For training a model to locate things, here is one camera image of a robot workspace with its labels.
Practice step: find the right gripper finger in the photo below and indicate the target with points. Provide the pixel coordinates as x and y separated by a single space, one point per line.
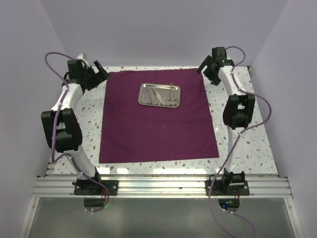
215 80
205 66

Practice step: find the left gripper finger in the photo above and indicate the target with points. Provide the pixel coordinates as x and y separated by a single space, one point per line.
102 73
91 85

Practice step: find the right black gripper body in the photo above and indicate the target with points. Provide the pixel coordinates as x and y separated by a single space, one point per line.
208 73

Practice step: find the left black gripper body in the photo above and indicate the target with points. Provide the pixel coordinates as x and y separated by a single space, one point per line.
90 75

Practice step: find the small steel ring scissors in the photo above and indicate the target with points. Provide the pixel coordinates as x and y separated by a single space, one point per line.
174 102

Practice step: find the steel surgical scissors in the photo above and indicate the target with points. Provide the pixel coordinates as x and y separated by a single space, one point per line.
171 95

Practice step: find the steel forceps with rings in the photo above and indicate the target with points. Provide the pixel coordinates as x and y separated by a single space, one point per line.
165 94

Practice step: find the purple cloth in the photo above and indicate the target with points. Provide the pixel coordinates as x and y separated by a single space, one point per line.
135 133

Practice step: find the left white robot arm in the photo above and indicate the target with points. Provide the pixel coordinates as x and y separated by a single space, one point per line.
62 129

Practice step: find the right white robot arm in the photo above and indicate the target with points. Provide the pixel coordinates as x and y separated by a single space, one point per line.
237 116

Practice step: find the steel instrument tray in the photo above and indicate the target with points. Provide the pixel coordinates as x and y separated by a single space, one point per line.
145 97

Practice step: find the steel straight probe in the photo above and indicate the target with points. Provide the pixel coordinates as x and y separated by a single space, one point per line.
153 93

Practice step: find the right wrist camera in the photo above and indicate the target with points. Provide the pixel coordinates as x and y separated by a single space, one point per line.
219 57

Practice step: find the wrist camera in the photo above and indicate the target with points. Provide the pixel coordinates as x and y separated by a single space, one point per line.
77 67
219 57

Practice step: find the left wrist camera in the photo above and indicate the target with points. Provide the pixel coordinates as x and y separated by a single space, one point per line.
77 67

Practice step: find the steel scalpel handle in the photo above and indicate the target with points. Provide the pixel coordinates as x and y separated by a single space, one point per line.
159 99

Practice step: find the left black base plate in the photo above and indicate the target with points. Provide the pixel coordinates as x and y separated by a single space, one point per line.
111 187

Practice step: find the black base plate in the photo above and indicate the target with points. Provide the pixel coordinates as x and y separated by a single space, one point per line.
111 187
219 190

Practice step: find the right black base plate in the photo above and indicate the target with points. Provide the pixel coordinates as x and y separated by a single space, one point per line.
219 190

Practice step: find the aluminium front rail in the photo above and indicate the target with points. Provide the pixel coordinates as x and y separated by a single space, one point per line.
163 186

